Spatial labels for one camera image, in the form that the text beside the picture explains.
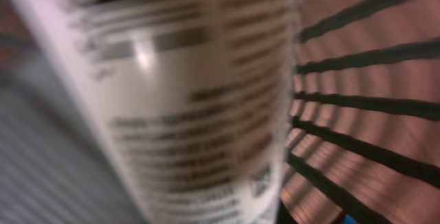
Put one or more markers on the white tube with gold cap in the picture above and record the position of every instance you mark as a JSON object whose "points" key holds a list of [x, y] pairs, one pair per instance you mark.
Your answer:
{"points": [[189, 99]]}

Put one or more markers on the grey plastic mesh basket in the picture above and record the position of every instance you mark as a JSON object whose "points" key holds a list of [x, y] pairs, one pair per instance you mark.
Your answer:
{"points": [[363, 136]]}

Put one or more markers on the blue snack packet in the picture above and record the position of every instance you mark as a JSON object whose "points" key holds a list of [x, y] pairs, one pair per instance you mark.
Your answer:
{"points": [[349, 220]]}

